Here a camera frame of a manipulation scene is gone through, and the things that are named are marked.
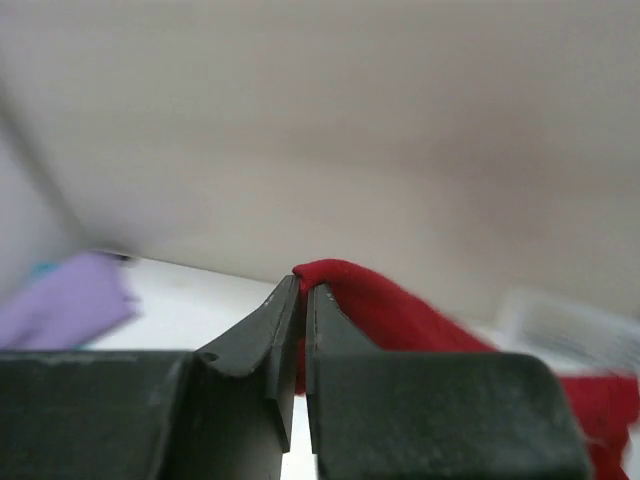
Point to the teal t shirt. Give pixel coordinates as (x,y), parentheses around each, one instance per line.
(44,268)

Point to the white plastic laundry basket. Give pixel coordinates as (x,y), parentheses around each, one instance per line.
(568,329)

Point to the lavender t shirt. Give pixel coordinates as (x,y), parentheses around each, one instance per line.
(68,305)

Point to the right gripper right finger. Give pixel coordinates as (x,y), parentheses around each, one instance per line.
(377,414)

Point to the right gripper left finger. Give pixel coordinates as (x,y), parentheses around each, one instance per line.
(223,411)

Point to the red t shirt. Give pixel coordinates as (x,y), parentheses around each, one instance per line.
(606,406)

